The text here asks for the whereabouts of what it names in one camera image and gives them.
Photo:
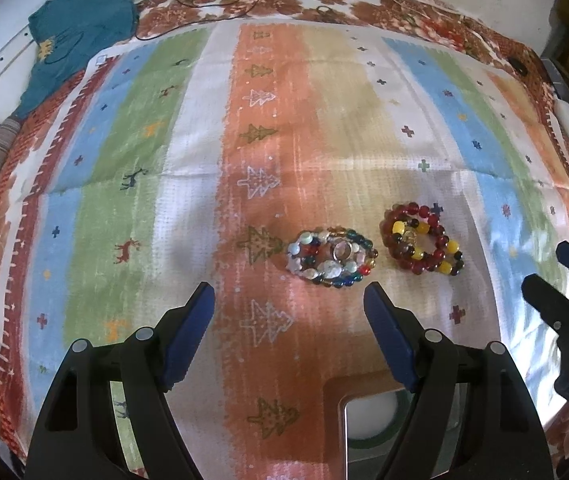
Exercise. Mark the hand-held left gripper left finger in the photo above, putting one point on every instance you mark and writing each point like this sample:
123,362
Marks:
189,332

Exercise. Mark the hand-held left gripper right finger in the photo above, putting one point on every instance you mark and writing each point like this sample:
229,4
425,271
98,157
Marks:
389,335

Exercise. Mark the brown box with clear lid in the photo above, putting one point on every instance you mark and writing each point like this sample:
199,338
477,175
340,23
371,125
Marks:
334,410

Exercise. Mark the small black object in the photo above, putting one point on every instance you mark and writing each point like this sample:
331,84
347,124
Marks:
517,66

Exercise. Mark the striped mat with tree prints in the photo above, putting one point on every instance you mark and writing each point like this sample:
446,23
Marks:
274,110

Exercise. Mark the striped patterned cloth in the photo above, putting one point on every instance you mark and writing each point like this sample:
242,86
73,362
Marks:
364,5

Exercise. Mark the teal cloth garment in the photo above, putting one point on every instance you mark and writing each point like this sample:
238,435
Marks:
84,15

